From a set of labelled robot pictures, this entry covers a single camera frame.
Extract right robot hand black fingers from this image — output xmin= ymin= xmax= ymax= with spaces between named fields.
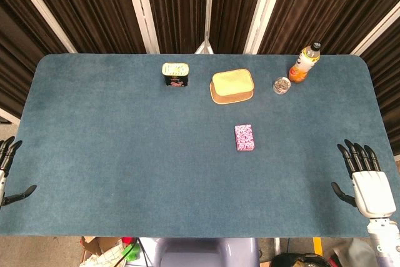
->
xmin=331 ymin=139 xmax=398 ymax=218

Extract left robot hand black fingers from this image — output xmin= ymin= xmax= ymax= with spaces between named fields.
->
xmin=0 ymin=136 xmax=38 ymax=208

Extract pink white patterned packet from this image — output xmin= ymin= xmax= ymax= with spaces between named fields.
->
xmin=234 ymin=124 xmax=255 ymax=152

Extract dark brown curtain panel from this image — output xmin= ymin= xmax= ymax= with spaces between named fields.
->
xmin=257 ymin=0 xmax=400 ymax=56
xmin=359 ymin=26 xmax=400 ymax=156
xmin=0 ymin=0 xmax=74 ymax=118
xmin=211 ymin=0 xmax=270 ymax=55
xmin=142 ymin=0 xmax=209 ymax=54
xmin=23 ymin=0 xmax=148 ymax=54

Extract blue felt table cover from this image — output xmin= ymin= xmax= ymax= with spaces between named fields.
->
xmin=0 ymin=53 xmax=400 ymax=239

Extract cardboard box with paper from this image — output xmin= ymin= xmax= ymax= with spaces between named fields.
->
xmin=79 ymin=236 xmax=126 ymax=267

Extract small clear glass jar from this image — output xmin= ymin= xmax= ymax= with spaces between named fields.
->
xmin=272 ymin=76 xmax=292 ymax=95

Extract orange drink bottle black cap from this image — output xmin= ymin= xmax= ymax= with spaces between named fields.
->
xmin=287 ymin=41 xmax=323 ymax=84

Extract green plastic object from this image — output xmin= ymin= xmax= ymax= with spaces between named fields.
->
xmin=122 ymin=243 xmax=140 ymax=261

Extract yellow sponge block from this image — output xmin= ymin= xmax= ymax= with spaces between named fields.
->
xmin=209 ymin=68 xmax=254 ymax=104

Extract lavender robot torso base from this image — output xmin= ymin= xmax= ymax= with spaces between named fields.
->
xmin=154 ymin=237 xmax=260 ymax=267

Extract black tin can yellow lid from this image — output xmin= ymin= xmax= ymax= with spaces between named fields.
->
xmin=161 ymin=62 xmax=190 ymax=88

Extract thin white stand pole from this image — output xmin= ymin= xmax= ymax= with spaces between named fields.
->
xmin=194 ymin=0 xmax=216 ymax=55

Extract white frame post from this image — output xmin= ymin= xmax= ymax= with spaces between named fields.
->
xmin=349 ymin=7 xmax=400 ymax=57
xmin=242 ymin=0 xmax=289 ymax=55
xmin=122 ymin=0 xmax=161 ymax=54
xmin=6 ymin=0 xmax=78 ymax=54

